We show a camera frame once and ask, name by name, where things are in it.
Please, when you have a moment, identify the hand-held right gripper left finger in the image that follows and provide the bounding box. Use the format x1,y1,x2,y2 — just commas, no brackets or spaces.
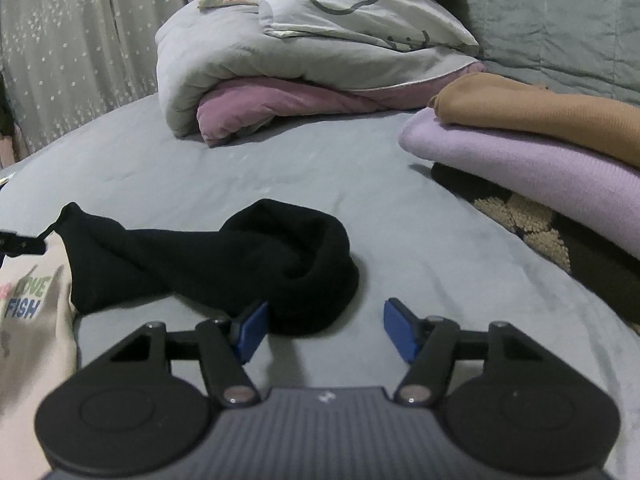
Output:
106,301,271,407

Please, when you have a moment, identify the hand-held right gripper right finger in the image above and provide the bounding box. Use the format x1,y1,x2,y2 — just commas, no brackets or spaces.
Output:
383,298,547,407

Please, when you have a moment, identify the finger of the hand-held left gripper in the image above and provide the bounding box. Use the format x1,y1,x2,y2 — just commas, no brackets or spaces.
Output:
0,229,44,258

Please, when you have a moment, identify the cream shirt with black sleeves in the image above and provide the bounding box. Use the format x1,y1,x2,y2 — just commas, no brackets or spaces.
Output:
0,199,362,480

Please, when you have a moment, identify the dark flower-patterned folded garment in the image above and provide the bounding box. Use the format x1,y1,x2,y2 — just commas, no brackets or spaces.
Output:
431,161,640,337

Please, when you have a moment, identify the lilac folded garment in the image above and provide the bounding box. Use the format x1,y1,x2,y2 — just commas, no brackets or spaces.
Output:
398,109,640,262

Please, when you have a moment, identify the grey star-print curtain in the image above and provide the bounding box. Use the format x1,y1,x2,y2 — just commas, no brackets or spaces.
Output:
0,0,236,163

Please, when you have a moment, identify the grey and pink folded duvet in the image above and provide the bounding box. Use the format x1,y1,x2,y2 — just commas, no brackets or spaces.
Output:
155,0,490,149

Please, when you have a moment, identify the brown folded garment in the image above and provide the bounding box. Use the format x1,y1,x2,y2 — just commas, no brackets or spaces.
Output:
427,72,640,172

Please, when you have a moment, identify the grey cartoon-print pillow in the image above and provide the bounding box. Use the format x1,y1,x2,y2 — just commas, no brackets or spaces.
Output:
247,0,482,54

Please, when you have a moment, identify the grey quilted headboard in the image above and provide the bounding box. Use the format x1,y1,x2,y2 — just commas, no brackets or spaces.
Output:
440,0,640,107

